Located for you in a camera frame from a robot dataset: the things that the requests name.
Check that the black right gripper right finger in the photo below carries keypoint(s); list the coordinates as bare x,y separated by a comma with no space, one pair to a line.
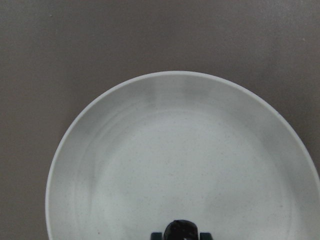
205,236

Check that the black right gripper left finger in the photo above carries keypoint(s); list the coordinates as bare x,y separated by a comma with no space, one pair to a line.
156,236

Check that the cream round plate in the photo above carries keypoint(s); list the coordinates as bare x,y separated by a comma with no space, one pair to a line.
178,145

